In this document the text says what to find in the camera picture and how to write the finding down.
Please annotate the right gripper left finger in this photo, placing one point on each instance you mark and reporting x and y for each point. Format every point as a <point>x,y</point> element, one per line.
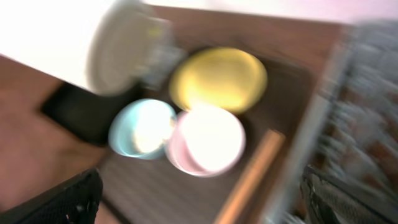
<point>74,201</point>

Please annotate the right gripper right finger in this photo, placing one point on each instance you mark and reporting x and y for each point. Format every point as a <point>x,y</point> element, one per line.
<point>329,200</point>

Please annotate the light blue bowl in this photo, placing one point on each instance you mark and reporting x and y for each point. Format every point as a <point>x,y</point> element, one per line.
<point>142,129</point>

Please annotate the pink bowl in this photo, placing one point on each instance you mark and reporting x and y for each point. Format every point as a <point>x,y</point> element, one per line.
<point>207,142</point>

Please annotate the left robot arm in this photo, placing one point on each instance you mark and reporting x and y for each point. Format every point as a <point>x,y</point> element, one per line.
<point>132,45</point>

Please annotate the grey dishwasher rack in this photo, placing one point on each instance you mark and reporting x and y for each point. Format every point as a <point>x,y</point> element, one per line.
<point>350,129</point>

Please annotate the black rectangular tray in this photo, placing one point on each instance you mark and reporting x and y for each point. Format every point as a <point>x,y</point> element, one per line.
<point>86,115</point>

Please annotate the yellow plate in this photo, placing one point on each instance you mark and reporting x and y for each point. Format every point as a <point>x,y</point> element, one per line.
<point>225,77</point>

